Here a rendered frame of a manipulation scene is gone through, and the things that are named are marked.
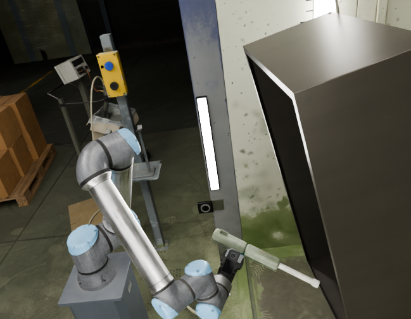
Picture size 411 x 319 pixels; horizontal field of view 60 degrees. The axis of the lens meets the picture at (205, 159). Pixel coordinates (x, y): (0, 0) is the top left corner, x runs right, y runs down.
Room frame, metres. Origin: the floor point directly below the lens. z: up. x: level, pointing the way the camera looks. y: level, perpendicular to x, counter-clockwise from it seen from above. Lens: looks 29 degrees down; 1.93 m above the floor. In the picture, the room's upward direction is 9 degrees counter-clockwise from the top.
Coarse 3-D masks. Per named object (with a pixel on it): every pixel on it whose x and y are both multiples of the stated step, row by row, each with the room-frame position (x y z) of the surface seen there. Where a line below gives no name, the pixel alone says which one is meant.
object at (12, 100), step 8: (8, 96) 4.21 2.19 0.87; (16, 96) 4.15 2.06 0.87; (24, 96) 4.17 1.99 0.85; (0, 104) 3.91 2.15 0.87; (8, 104) 3.89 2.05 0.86; (16, 104) 3.92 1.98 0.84; (24, 104) 4.09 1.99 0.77; (16, 112) 3.89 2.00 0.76; (24, 112) 4.02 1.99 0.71; (32, 112) 4.22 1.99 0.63; (24, 120) 3.94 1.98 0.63; (32, 120) 4.14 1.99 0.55; (24, 128) 3.89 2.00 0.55
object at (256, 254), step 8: (216, 232) 1.20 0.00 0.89; (224, 232) 1.20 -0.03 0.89; (216, 240) 1.19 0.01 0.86; (224, 240) 1.18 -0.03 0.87; (232, 240) 1.17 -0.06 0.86; (240, 240) 1.18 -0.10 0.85; (232, 248) 1.16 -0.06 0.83; (240, 248) 1.14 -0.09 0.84; (248, 248) 1.14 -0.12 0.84; (256, 248) 1.14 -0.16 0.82; (248, 256) 1.12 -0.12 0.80; (256, 256) 1.11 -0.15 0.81; (264, 256) 1.10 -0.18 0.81; (272, 256) 1.11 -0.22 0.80; (264, 264) 1.09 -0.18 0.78; (272, 264) 1.07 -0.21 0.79; (280, 264) 1.08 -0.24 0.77; (288, 272) 1.05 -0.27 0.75; (296, 272) 1.04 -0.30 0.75; (304, 280) 1.02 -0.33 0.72; (312, 280) 1.01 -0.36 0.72
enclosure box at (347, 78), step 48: (288, 48) 1.13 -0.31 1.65; (336, 48) 0.97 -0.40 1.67; (384, 48) 0.84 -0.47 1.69; (288, 96) 1.37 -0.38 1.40; (336, 96) 0.78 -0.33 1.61; (384, 96) 0.78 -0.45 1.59; (288, 144) 1.37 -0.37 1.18; (336, 144) 0.78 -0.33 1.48; (384, 144) 0.78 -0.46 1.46; (288, 192) 1.37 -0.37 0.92; (336, 192) 0.77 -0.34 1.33; (384, 192) 0.78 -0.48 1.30; (336, 240) 0.77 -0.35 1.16; (384, 240) 0.78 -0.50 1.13; (336, 288) 1.15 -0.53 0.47; (384, 288) 0.78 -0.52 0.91
